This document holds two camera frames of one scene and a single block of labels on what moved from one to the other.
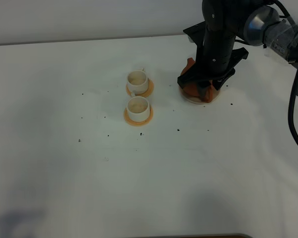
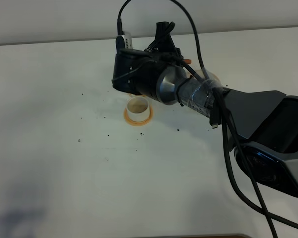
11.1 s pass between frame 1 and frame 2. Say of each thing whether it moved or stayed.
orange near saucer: stayed
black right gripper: moved
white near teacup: stayed
